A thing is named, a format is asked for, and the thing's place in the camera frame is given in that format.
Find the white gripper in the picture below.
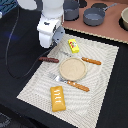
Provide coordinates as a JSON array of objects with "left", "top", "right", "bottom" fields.
[{"left": 36, "top": 16, "right": 66, "bottom": 49}]

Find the yellow toy box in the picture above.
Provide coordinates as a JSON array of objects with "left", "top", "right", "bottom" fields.
[{"left": 68, "top": 39, "right": 79, "bottom": 53}]

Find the brown sausage toy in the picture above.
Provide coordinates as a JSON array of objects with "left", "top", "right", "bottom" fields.
[{"left": 39, "top": 57, "right": 59, "bottom": 63}]

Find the orange toy bread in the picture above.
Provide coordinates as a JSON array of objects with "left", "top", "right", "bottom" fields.
[{"left": 50, "top": 86, "right": 66, "bottom": 112}]

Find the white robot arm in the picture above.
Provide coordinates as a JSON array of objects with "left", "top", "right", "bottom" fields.
[{"left": 17, "top": 0, "right": 64, "bottom": 48}]

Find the grey toy pot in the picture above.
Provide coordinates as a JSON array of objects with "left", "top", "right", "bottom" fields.
[{"left": 63, "top": 0, "right": 79, "bottom": 21}]

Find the grey toy saucepan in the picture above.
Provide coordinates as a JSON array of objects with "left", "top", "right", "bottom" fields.
[{"left": 83, "top": 3, "right": 116, "bottom": 26}]

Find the round wooden plate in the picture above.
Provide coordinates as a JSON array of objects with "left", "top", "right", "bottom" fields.
[{"left": 59, "top": 57, "right": 87, "bottom": 81}]

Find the pink stove board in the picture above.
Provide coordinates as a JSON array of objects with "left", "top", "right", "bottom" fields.
[{"left": 63, "top": 0, "right": 128, "bottom": 43}]

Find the woven beige placemat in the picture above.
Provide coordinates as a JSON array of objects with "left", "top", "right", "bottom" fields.
[{"left": 17, "top": 34, "right": 118, "bottom": 128}]

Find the beige toy bowl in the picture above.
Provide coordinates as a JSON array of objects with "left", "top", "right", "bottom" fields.
[{"left": 121, "top": 7, "right": 128, "bottom": 30}]

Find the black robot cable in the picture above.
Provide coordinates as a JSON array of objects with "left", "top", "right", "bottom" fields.
[{"left": 4, "top": 14, "right": 56, "bottom": 79}]

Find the fork with wooden handle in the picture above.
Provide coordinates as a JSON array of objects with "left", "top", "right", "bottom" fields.
[{"left": 48, "top": 73, "right": 90, "bottom": 92}]

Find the knife with wooden handle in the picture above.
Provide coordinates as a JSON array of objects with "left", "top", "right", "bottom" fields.
[{"left": 61, "top": 50, "right": 102, "bottom": 66}]

